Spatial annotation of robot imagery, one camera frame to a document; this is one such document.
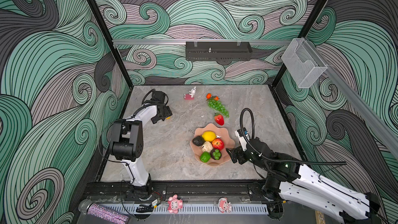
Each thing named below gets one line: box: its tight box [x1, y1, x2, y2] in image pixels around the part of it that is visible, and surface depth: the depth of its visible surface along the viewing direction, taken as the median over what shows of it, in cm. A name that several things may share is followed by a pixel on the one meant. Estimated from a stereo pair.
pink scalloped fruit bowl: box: [189, 123, 236, 167], surface depth 85 cm
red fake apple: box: [211, 137, 225, 151], surface depth 85 cm
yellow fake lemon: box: [201, 130, 217, 143], surface depth 89 cm
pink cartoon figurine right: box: [217, 197, 232, 214], surface depth 69 cm
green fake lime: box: [200, 151, 211, 163], surface depth 80 cm
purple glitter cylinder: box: [78, 199, 131, 224], surface depth 67 cm
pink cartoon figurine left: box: [167, 193, 183, 214], surface depth 69 cm
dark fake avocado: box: [192, 135, 206, 147], surface depth 83 cm
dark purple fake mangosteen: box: [210, 148, 222, 161], surface depth 80 cm
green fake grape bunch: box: [207, 98, 230, 119], surface depth 106 cm
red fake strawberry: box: [214, 114, 225, 126], surface depth 100 cm
